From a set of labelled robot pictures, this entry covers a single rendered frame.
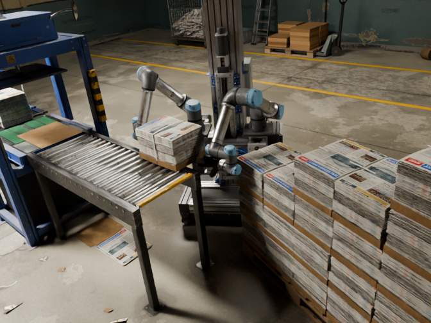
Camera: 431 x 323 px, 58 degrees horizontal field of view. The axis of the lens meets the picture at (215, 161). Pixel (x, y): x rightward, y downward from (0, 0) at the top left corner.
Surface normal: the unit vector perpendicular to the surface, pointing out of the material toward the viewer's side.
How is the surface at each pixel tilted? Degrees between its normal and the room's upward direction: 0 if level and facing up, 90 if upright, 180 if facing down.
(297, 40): 90
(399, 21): 90
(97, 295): 0
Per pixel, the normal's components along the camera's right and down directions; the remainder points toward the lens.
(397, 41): -0.66, 0.40
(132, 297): -0.08, -0.88
